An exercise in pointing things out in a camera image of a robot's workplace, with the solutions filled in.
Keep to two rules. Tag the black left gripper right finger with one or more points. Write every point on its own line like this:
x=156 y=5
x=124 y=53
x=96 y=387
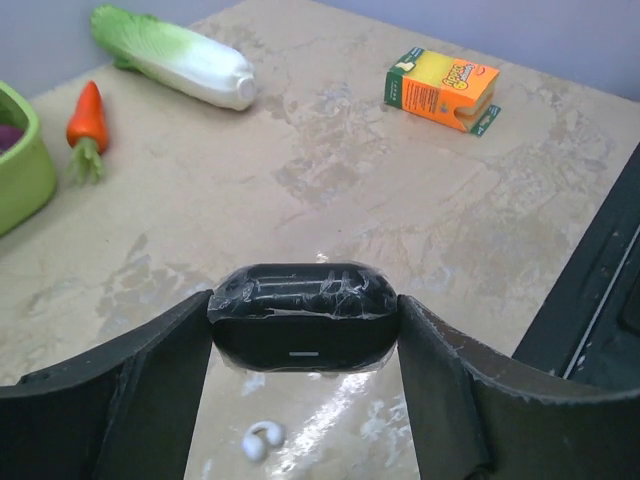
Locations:
x=478 y=414

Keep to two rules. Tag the purple toy onion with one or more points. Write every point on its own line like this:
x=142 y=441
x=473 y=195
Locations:
x=10 y=135

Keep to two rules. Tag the white clip earbud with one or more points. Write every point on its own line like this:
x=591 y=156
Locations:
x=261 y=438

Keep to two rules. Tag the orange toy carrot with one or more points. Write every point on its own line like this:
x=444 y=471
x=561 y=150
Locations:
x=87 y=135

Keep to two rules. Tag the black earbud charging case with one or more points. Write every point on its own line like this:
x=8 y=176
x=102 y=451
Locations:
x=305 y=317

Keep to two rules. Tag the green plastic basket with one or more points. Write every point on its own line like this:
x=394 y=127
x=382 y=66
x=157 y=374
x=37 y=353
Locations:
x=28 y=174

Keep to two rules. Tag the orange sponge box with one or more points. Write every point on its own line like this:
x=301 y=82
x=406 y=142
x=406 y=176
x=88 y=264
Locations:
x=453 y=92

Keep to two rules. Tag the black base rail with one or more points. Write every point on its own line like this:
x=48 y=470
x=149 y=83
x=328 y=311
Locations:
x=587 y=329

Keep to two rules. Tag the green white napa cabbage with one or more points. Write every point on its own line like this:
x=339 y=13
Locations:
x=176 y=57

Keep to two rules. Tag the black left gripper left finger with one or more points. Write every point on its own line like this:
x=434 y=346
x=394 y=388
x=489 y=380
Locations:
x=125 y=409

